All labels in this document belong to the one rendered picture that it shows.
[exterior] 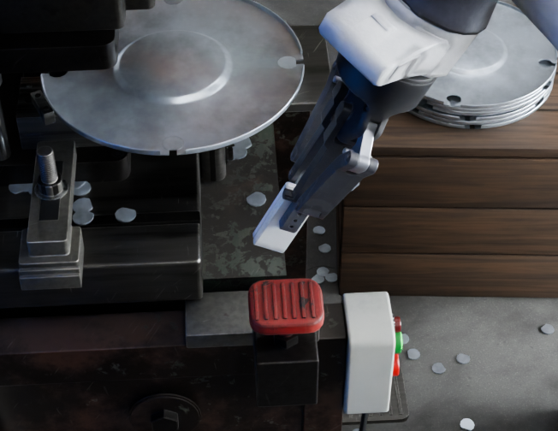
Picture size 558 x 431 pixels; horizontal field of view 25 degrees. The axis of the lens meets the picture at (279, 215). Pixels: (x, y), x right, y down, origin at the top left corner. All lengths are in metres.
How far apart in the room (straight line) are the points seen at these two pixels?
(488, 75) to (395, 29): 1.12
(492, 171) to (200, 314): 0.79
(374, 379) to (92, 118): 0.41
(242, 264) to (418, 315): 0.85
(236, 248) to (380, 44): 0.53
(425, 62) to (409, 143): 1.03
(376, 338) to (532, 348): 0.86
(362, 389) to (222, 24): 0.44
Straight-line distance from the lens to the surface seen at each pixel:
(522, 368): 2.12
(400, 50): 0.90
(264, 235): 1.09
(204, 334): 1.30
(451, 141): 1.96
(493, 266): 2.15
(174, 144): 1.29
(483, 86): 1.99
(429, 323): 2.15
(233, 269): 1.35
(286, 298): 1.17
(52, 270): 1.26
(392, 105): 0.96
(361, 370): 1.35
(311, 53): 1.41
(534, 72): 2.04
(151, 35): 1.43
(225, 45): 1.42
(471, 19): 0.92
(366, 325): 1.32
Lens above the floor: 1.65
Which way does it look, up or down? 45 degrees down
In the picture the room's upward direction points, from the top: straight up
